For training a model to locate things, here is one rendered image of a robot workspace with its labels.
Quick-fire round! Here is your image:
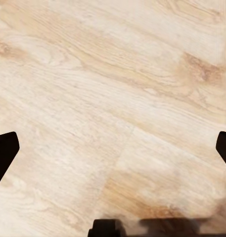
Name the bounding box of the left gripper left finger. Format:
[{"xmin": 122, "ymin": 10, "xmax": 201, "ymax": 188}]
[{"xmin": 0, "ymin": 131, "xmax": 20, "ymax": 181}]

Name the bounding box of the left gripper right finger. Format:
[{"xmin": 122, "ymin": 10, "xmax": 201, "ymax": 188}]
[{"xmin": 216, "ymin": 131, "xmax": 226, "ymax": 163}]

